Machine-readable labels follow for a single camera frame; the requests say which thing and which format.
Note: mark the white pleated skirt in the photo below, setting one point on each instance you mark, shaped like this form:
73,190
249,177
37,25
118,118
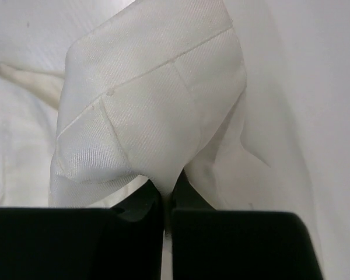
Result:
250,98

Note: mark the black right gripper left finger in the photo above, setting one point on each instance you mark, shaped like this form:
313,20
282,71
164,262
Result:
121,242

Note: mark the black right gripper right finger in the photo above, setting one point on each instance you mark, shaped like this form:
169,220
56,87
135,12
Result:
213,244

